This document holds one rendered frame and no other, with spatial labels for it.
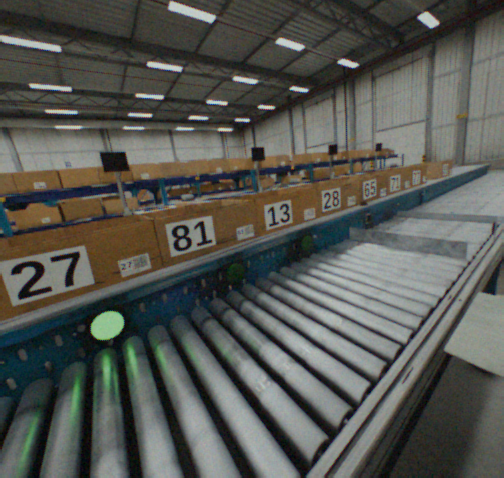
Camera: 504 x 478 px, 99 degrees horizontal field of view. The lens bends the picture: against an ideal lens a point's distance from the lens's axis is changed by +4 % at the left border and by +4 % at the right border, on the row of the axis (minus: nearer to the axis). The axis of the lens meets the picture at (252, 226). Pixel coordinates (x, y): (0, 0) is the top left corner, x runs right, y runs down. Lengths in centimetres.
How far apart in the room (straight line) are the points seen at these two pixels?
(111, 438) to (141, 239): 44
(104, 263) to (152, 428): 42
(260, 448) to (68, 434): 34
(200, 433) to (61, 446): 23
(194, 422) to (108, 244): 48
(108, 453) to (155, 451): 8
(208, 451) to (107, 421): 20
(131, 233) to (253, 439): 56
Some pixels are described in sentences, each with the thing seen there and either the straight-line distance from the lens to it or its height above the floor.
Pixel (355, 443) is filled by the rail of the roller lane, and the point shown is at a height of 73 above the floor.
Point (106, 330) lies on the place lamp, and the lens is 72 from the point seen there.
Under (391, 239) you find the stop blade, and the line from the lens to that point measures 119.
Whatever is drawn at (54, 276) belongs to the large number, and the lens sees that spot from 75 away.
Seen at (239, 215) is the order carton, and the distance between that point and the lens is 84.
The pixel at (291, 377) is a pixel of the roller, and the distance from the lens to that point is 53.
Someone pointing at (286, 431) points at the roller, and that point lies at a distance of 48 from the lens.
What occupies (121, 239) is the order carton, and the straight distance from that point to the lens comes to 72.
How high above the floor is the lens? 114
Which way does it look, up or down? 13 degrees down
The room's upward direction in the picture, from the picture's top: 7 degrees counter-clockwise
